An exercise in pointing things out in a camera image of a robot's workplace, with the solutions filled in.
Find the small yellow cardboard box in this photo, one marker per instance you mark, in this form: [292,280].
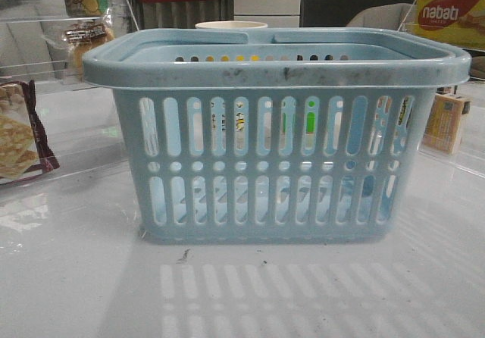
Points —
[446,123]

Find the clear acrylic shelf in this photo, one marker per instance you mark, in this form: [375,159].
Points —
[470,154]
[80,120]

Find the white paper cup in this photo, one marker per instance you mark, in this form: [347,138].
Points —
[231,25]

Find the clear acrylic left shelf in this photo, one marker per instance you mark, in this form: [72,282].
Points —
[80,120]

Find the grey armchair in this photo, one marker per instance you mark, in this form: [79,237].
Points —
[389,17]

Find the yellow nabati wafer box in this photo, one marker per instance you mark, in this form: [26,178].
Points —
[457,22]

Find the clear acrylic right shelf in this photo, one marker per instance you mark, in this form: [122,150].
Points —
[470,154]

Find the packaged bread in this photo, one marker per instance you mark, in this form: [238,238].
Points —
[82,37]

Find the light blue plastic basket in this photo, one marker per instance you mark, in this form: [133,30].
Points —
[300,135]

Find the brown cracker snack package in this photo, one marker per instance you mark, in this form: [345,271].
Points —
[25,151]

